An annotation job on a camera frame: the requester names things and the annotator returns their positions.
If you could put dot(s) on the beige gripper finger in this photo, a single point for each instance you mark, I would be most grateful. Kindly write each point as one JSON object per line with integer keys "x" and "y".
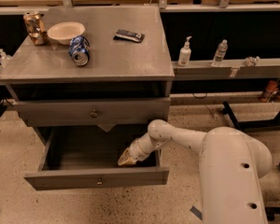
{"x": 126, "y": 159}

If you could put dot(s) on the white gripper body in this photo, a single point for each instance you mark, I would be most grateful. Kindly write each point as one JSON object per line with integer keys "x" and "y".
{"x": 136, "y": 151}

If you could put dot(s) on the grey drawer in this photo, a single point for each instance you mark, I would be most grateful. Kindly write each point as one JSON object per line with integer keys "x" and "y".
{"x": 82, "y": 157}
{"x": 105, "y": 113}

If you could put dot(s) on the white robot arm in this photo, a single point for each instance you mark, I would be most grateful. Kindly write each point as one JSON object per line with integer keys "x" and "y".
{"x": 231, "y": 163}

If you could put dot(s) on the grey top drawer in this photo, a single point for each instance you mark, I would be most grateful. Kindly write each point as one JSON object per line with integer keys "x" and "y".
{"x": 105, "y": 113}

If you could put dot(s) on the grey drawer cabinet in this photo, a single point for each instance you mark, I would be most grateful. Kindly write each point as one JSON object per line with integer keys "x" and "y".
{"x": 117, "y": 69}

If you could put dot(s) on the white pump bottle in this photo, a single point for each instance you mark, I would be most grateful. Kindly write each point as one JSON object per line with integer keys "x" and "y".
{"x": 184, "y": 53}

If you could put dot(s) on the black snack bar wrapper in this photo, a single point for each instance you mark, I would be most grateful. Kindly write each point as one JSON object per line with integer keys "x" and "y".
{"x": 128, "y": 35}

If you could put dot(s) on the crushed blue soda can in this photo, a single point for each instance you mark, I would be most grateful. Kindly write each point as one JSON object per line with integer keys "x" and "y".
{"x": 79, "y": 50}

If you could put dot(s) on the clear water bottle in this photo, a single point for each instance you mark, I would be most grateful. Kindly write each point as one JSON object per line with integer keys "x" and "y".
{"x": 220, "y": 53}

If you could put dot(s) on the orange spray bottle left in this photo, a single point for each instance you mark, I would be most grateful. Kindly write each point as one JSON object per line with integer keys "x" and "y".
{"x": 268, "y": 91}

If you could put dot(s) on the crumpled clear plastic wrapper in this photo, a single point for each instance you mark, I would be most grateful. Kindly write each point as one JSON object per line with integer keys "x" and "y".
{"x": 251, "y": 61}

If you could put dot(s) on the white bowl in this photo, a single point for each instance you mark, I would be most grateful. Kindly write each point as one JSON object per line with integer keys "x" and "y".
{"x": 64, "y": 32}

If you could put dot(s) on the clear pump bottle left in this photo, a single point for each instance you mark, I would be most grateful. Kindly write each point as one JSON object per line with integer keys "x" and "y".
{"x": 4, "y": 58}

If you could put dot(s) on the crushed gold soda can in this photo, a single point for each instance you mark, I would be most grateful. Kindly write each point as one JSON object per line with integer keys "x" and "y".
{"x": 35, "y": 27}

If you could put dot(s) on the black stand frame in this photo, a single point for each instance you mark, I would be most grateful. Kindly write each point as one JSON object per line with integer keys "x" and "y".
{"x": 244, "y": 126}

